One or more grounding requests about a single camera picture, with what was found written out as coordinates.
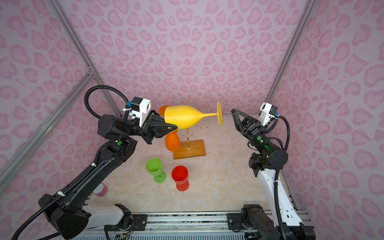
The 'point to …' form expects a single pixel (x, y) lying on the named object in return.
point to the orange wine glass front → (172, 141)
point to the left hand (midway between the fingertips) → (176, 132)
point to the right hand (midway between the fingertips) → (231, 118)
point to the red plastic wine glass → (180, 175)
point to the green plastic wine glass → (155, 167)
